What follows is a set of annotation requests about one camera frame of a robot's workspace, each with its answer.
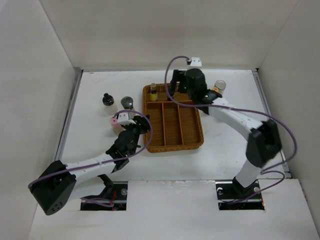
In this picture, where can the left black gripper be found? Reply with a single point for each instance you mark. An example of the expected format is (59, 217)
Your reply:
(142, 124)

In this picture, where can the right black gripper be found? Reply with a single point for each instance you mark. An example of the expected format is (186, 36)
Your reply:
(178, 75)

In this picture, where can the small gold-cap yellow bottle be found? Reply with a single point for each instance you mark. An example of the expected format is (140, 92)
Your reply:
(153, 93)

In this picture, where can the white-lid red-label jar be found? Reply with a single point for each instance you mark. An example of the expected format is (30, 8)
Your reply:
(178, 86)

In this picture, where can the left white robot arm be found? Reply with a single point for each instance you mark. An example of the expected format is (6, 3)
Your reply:
(61, 182)

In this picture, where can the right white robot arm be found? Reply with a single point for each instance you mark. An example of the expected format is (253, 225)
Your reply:
(263, 139)

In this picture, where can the pink-lid spice jar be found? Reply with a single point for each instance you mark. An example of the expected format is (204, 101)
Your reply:
(116, 126)

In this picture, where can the chrome-top glass shaker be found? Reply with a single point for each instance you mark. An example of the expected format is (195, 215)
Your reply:
(127, 103)

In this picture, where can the brown wicker divided basket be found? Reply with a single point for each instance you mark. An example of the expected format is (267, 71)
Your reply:
(175, 127)

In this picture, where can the black-stopper glass bottle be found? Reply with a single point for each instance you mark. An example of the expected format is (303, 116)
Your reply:
(110, 105)

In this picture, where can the yellow-cap brown sauce bottle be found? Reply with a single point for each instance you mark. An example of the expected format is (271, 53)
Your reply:
(215, 89)

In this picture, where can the tall silver-lid bead jar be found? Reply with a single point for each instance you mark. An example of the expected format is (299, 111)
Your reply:
(221, 85)

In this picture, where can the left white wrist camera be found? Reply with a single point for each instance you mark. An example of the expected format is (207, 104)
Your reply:
(124, 119)

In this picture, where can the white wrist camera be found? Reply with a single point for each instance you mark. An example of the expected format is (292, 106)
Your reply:
(194, 63)
(124, 119)

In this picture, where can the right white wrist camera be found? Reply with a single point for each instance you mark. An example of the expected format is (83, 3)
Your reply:
(194, 63)

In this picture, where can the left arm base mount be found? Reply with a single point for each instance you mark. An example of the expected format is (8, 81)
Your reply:
(113, 197)

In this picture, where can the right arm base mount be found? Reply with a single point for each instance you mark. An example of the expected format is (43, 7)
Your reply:
(235, 198)

